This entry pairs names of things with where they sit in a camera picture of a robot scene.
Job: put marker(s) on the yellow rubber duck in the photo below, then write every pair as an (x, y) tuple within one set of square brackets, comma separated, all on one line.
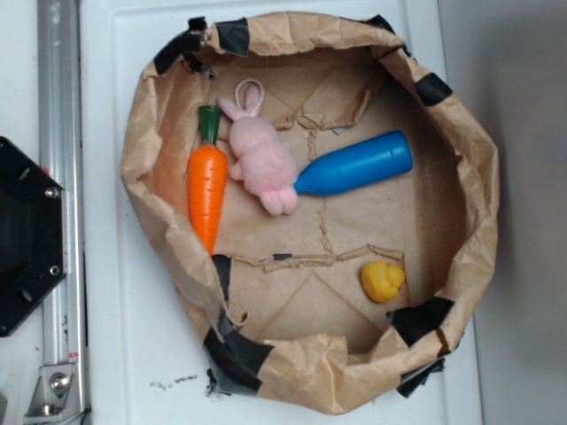
[(381, 281)]

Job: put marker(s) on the brown paper bag tray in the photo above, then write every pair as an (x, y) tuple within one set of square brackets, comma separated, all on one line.
[(279, 306)]

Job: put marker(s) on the pink plush bunny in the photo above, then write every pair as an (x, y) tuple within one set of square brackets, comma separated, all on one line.
[(265, 163)]

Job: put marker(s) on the orange toy carrot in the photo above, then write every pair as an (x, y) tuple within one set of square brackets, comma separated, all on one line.
[(207, 178)]

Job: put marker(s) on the blue plastic bottle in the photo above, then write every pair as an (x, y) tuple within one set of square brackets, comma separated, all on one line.
[(357, 165)]

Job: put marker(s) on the white tray board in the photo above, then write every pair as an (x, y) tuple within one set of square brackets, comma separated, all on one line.
[(146, 364)]

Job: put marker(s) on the aluminium extrusion rail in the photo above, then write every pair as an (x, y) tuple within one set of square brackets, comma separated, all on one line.
[(65, 334)]

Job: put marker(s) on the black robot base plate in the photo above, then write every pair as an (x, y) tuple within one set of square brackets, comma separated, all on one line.
[(32, 236)]

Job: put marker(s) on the metal corner bracket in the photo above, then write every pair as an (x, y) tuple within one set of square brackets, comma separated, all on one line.
[(56, 398)]

